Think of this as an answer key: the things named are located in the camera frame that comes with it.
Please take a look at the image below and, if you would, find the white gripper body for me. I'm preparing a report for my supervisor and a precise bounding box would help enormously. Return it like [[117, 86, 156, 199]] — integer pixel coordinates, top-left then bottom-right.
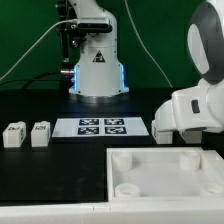
[[154, 79, 224, 133]]

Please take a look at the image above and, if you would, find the white square tabletop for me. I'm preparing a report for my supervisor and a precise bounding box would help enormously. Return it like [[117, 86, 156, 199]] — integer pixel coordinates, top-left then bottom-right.
[[107, 147, 224, 201]]

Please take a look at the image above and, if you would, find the white L-shaped obstacle fence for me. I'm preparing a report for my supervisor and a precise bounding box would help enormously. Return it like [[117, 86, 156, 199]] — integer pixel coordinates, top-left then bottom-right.
[[0, 149, 224, 224]]

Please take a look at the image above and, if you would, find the white sheet with markers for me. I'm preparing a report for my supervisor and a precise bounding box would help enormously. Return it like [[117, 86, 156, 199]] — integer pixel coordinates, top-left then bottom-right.
[[53, 117, 149, 138]]

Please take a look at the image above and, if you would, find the white cable behind arm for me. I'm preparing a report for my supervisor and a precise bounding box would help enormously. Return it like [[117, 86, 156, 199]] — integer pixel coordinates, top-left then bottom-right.
[[123, 0, 174, 89]]

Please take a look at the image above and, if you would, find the black cable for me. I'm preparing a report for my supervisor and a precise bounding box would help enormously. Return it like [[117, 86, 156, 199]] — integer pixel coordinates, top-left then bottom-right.
[[0, 71, 73, 90]]

